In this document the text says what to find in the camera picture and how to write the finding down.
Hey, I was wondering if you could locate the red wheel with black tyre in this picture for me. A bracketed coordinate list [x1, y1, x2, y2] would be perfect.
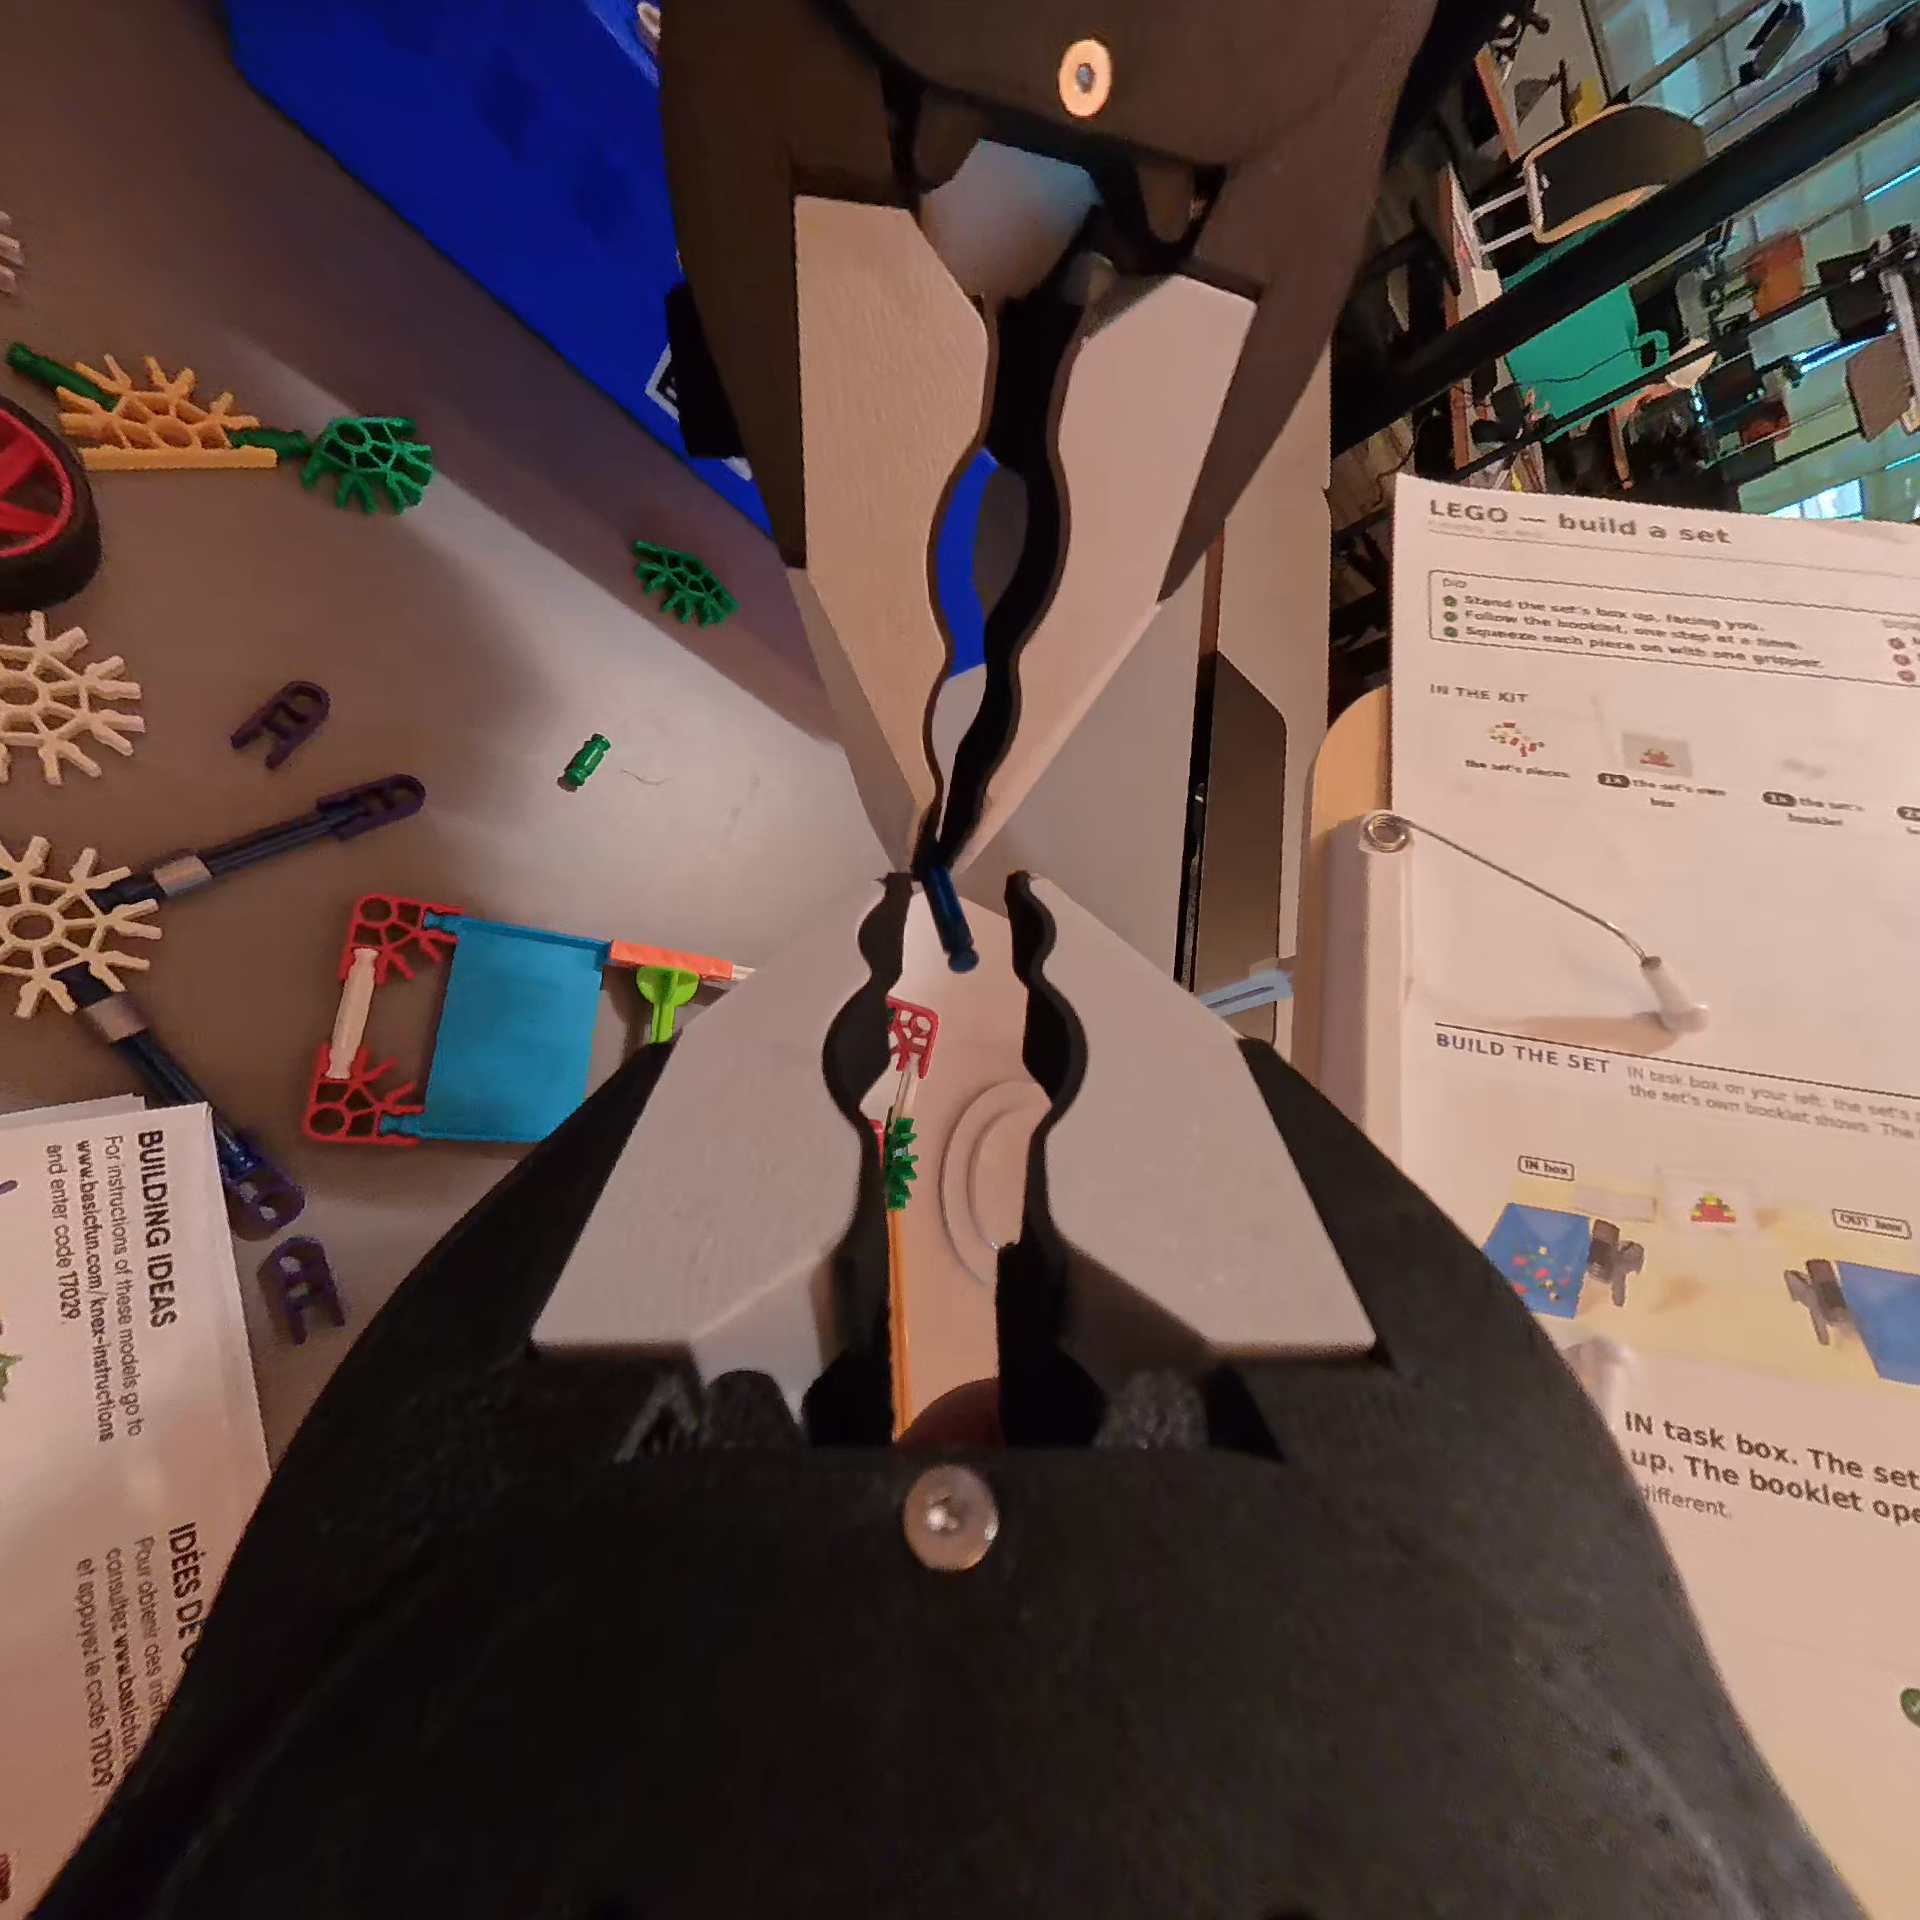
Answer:
[0, 393, 104, 608]

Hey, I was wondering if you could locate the white book stand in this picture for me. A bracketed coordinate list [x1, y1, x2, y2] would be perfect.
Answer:
[895, 681, 1719, 1502]

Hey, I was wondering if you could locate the black metal pole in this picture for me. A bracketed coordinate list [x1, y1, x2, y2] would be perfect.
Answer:
[1332, 29, 1920, 453]

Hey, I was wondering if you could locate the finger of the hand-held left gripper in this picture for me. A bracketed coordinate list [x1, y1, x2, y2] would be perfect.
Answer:
[791, 191, 993, 878]
[931, 273, 1259, 885]

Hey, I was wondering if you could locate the blue plastic box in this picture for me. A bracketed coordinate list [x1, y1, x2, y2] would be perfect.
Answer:
[223, 0, 1004, 677]

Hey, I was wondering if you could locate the yellow connector with green rods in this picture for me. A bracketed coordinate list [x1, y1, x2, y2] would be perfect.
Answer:
[7, 342, 308, 473]

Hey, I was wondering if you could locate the printed instruction sheet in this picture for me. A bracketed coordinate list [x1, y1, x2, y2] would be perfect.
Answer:
[1387, 477, 1920, 1920]

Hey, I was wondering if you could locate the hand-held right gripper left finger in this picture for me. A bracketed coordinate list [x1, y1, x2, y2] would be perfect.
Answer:
[528, 873, 921, 1444]

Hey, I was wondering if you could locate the colourful construction toy model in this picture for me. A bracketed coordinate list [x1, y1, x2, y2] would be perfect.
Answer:
[303, 890, 947, 1433]

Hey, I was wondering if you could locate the illustrated toy leaflet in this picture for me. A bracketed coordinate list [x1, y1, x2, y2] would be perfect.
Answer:
[0, 1101, 271, 1905]

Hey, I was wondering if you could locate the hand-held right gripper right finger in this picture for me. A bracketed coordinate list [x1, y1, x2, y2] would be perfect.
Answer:
[999, 873, 1379, 1444]

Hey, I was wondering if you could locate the blue rod cross assembly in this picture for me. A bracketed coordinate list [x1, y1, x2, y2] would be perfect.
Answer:
[0, 773, 430, 1239]

